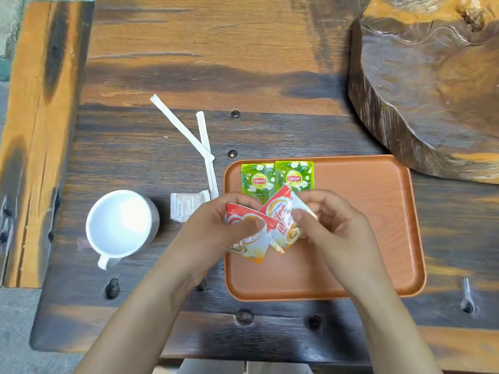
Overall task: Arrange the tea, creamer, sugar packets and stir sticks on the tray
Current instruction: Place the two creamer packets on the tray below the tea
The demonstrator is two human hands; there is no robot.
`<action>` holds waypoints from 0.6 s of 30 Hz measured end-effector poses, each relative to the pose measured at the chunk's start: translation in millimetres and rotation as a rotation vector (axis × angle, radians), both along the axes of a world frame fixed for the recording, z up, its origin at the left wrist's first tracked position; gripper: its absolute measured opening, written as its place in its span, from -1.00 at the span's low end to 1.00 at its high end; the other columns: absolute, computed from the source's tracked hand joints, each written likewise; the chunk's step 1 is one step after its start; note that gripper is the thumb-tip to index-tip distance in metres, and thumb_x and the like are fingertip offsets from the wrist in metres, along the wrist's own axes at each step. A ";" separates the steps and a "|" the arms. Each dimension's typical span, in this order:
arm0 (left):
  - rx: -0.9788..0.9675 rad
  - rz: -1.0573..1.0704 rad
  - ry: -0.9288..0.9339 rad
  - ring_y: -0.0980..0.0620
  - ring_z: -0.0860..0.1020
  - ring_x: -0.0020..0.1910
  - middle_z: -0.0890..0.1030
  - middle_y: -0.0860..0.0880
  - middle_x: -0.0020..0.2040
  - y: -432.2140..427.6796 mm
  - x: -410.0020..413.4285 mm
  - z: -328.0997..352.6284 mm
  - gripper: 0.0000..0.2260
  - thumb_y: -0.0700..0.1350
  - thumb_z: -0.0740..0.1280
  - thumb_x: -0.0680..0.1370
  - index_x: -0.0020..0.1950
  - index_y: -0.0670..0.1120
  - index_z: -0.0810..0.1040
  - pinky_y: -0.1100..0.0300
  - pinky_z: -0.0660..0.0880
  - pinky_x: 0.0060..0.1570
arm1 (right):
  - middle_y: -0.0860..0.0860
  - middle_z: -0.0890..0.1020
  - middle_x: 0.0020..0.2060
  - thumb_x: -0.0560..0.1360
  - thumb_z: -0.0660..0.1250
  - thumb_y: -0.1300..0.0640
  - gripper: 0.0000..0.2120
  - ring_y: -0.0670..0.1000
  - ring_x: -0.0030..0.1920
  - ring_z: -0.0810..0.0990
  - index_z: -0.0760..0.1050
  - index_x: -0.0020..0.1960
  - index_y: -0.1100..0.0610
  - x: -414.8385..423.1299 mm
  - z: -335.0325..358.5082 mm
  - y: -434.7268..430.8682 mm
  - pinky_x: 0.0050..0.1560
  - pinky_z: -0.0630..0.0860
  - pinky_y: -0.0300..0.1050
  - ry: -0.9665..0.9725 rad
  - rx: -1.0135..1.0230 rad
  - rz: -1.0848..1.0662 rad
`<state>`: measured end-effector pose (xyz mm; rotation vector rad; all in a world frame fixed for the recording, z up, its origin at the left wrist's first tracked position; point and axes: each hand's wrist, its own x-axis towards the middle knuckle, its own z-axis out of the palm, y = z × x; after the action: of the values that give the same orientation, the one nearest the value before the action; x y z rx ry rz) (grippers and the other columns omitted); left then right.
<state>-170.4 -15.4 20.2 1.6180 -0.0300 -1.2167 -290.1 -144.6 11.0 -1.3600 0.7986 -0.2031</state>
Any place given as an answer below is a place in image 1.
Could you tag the person's right hand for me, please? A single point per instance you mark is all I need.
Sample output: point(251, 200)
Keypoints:
point(339, 237)

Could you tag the person's left hand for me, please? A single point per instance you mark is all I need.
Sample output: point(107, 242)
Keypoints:
point(206, 237)

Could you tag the person's left forearm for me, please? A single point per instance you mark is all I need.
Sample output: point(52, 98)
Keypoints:
point(136, 327)

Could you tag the orange wooden bench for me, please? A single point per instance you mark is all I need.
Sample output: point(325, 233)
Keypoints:
point(31, 151)

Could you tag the orange tray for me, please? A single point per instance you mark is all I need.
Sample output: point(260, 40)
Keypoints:
point(370, 229)

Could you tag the brown sugar packet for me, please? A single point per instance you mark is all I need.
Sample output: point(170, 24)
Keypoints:
point(187, 206)

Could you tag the carved wooden tea board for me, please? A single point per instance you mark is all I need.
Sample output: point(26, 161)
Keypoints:
point(429, 93)

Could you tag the person's right forearm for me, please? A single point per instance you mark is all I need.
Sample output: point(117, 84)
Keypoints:
point(390, 331)

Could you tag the green Lipton tea packet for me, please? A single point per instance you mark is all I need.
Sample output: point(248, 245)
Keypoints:
point(257, 179)
point(294, 177)

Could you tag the white cup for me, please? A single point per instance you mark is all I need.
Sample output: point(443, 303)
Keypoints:
point(119, 223)

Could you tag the white paper stick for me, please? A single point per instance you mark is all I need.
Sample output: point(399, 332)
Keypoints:
point(203, 132)
point(181, 127)

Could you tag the red white creamer packet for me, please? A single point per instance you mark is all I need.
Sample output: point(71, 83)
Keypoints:
point(280, 214)
point(253, 245)

